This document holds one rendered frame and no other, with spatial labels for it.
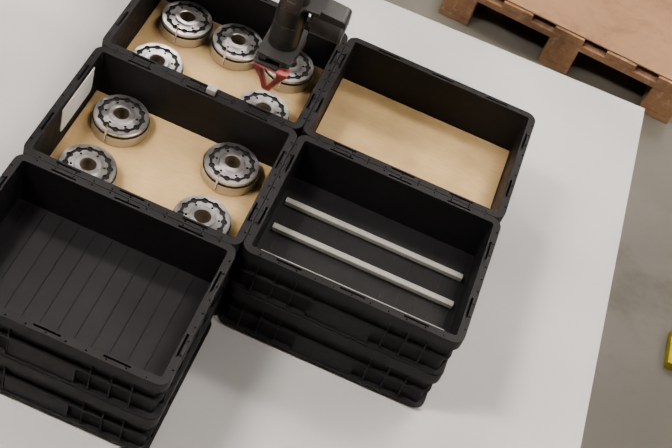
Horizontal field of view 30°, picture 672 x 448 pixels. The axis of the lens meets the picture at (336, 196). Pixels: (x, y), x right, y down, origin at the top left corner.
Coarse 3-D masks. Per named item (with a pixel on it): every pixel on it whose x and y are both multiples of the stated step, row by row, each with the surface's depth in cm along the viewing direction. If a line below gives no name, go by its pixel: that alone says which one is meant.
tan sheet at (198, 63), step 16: (144, 32) 247; (128, 48) 243; (176, 48) 246; (192, 48) 247; (208, 48) 248; (192, 64) 244; (208, 64) 246; (208, 80) 243; (224, 80) 244; (240, 80) 245; (256, 80) 246; (288, 96) 246; (304, 96) 247
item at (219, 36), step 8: (224, 24) 249; (232, 24) 250; (240, 24) 250; (216, 32) 247; (224, 32) 248; (248, 32) 250; (256, 32) 250; (216, 40) 246; (224, 40) 246; (256, 40) 249; (216, 48) 245; (224, 48) 246; (232, 48) 246; (248, 48) 247; (256, 48) 248; (232, 56) 244; (240, 56) 245; (248, 56) 245
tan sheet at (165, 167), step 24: (96, 96) 233; (72, 144) 224; (96, 144) 226; (144, 144) 229; (168, 144) 230; (192, 144) 232; (120, 168) 224; (144, 168) 225; (168, 168) 226; (192, 168) 228; (264, 168) 232; (144, 192) 222; (168, 192) 223; (192, 192) 224; (216, 192) 226; (240, 216) 224
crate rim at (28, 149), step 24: (96, 48) 227; (216, 96) 227; (48, 120) 215; (264, 120) 227; (24, 144) 209; (288, 144) 224; (72, 168) 208; (120, 192) 207; (264, 192) 216; (168, 216) 207; (240, 240) 208
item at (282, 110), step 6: (252, 90) 240; (258, 90) 240; (240, 96) 238; (246, 96) 239; (252, 96) 239; (258, 96) 239; (264, 96) 240; (270, 96) 240; (276, 96) 240; (276, 102) 239; (282, 102) 240; (276, 108) 238; (282, 108) 239; (276, 114) 237; (282, 114) 238; (288, 114) 238
